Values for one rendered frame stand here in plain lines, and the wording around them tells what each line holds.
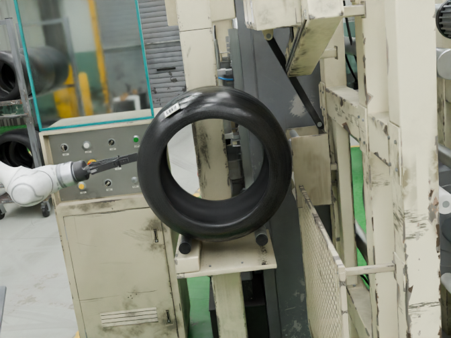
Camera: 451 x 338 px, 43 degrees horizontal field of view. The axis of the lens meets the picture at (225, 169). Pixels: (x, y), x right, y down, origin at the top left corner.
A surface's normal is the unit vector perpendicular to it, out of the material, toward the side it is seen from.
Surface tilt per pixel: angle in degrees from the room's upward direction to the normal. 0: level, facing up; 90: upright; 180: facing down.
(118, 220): 90
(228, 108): 80
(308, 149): 90
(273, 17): 90
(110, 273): 90
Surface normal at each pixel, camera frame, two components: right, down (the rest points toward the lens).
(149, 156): -0.17, 0.20
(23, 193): 0.12, 0.25
